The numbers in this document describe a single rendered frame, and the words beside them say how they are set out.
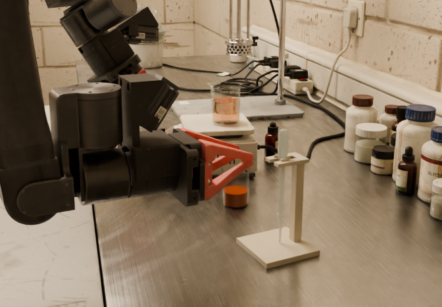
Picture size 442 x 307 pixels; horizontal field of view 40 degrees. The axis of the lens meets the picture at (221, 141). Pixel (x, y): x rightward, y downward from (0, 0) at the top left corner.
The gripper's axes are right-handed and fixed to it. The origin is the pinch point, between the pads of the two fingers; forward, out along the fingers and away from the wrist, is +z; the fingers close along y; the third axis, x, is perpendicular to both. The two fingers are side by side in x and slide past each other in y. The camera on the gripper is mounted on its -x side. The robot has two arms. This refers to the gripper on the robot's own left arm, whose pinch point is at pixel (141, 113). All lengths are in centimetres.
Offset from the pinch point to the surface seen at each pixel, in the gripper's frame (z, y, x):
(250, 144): 13.9, -8.7, -10.1
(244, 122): 11.5, -4.5, -13.5
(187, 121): 6.5, 1.3, -6.9
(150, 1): 0, 216, -119
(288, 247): 19.0, -31.7, 4.8
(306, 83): 29, 38, -58
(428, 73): 27, -10, -52
